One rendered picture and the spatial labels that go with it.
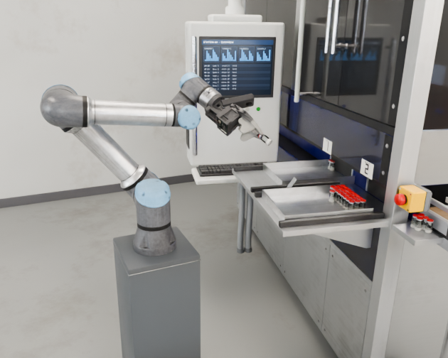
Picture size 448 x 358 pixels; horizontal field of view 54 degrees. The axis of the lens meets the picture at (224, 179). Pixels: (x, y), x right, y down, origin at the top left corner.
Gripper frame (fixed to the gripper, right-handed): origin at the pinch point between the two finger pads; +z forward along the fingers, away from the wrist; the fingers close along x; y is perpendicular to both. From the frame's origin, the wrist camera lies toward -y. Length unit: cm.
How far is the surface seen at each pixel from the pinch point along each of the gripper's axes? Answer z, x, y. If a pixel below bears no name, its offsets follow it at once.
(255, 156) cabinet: -31, -88, -32
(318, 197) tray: 20.8, -39.1, -14.0
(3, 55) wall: -256, -130, 23
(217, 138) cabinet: -49, -76, -20
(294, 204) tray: 17.5, -33.3, -2.4
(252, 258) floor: -10, -174, -10
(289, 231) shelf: 26.7, -18.3, 12.6
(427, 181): 48, -16, -35
